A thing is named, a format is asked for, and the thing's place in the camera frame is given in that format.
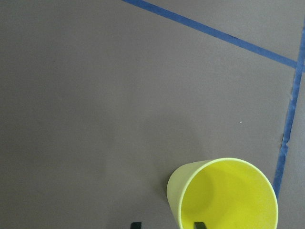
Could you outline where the yellow plastic cup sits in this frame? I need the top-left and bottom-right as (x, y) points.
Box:
(166, 158), (278, 229)

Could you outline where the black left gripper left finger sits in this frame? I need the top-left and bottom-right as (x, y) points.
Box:
(130, 222), (142, 229)

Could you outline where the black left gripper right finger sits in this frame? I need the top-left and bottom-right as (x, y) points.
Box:
(193, 222), (206, 229)

